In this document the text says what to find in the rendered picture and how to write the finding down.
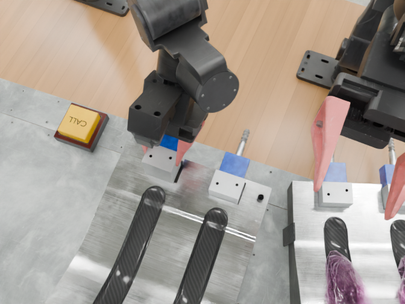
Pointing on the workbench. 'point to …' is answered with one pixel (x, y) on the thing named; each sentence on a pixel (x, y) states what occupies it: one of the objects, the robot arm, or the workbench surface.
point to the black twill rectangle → (288, 234)
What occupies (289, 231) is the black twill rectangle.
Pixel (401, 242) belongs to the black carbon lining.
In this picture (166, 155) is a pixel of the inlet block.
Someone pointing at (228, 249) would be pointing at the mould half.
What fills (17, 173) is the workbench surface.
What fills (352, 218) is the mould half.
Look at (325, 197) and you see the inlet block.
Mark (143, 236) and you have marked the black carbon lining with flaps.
